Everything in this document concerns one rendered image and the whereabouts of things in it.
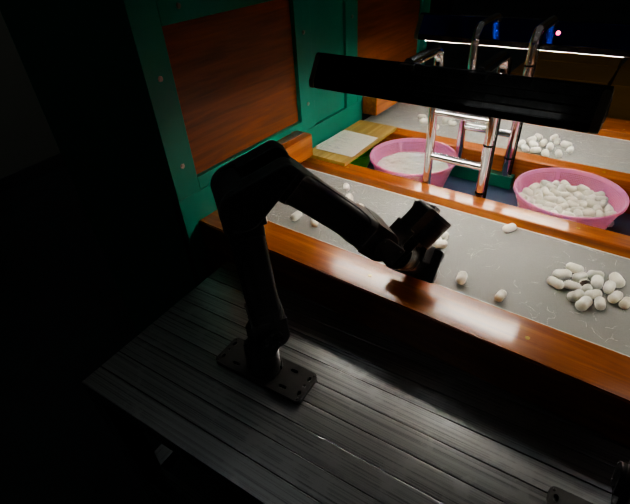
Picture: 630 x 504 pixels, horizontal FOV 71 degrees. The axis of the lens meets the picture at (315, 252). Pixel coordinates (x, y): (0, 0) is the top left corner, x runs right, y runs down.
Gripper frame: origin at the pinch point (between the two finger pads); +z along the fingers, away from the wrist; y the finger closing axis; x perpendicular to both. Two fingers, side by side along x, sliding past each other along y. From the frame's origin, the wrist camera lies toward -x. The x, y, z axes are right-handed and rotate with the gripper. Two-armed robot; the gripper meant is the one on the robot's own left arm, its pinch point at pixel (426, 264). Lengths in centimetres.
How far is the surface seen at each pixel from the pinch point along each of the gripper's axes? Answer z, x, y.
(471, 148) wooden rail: 46, -39, 13
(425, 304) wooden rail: -9.5, 7.4, -5.4
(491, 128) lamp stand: 13.2, -35.5, 0.5
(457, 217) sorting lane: 19.7, -13.9, 2.4
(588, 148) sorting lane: 65, -52, -17
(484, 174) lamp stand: 21.0, -26.4, 0.2
